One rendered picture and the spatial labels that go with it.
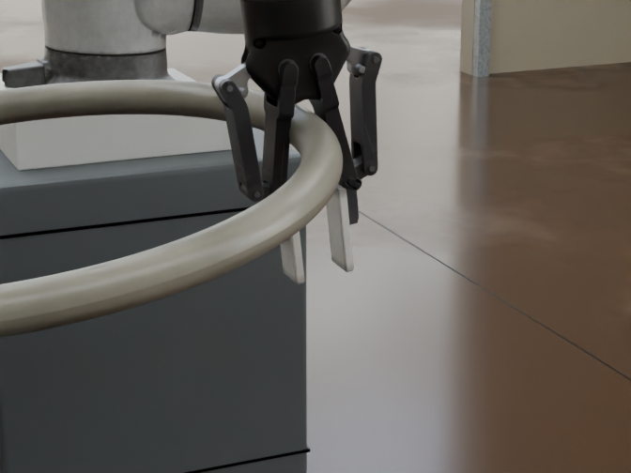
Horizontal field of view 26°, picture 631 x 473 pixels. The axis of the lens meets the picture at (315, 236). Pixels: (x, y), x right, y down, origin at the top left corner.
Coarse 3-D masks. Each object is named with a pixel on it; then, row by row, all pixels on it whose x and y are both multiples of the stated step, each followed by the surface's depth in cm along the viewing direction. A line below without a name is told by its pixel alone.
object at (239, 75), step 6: (240, 66) 102; (234, 72) 102; (240, 72) 102; (246, 72) 102; (222, 78) 102; (228, 78) 102; (234, 78) 102; (240, 78) 102; (246, 78) 102; (216, 84) 102; (240, 84) 102; (246, 84) 102; (240, 90) 102; (246, 90) 102; (222, 96) 102; (246, 96) 102
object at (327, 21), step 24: (240, 0) 101; (264, 0) 99; (288, 0) 98; (312, 0) 99; (336, 0) 101; (264, 24) 100; (288, 24) 99; (312, 24) 99; (336, 24) 101; (264, 48) 101; (288, 48) 102; (312, 48) 103; (336, 48) 104; (264, 72) 102; (312, 72) 103; (336, 72) 104; (312, 96) 104
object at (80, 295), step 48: (0, 96) 119; (48, 96) 119; (96, 96) 118; (144, 96) 117; (192, 96) 115; (336, 144) 98; (288, 192) 88; (192, 240) 81; (240, 240) 83; (0, 288) 77; (48, 288) 77; (96, 288) 78; (144, 288) 79; (0, 336) 77
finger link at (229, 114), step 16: (224, 80) 101; (224, 96) 101; (240, 96) 102; (224, 112) 104; (240, 112) 102; (240, 128) 102; (240, 144) 103; (240, 160) 104; (256, 160) 104; (240, 176) 105; (256, 176) 104; (256, 192) 104
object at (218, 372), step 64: (0, 192) 154; (64, 192) 157; (128, 192) 160; (192, 192) 163; (0, 256) 156; (64, 256) 159; (128, 320) 164; (192, 320) 168; (256, 320) 171; (0, 384) 160; (64, 384) 163; (128, 384) 167; (192, 384) 170; (256, 384) 174; (0, 448) 163; (64, 448) 166; (128, 448) 169; (192, 448) 173; (256, 448) 176
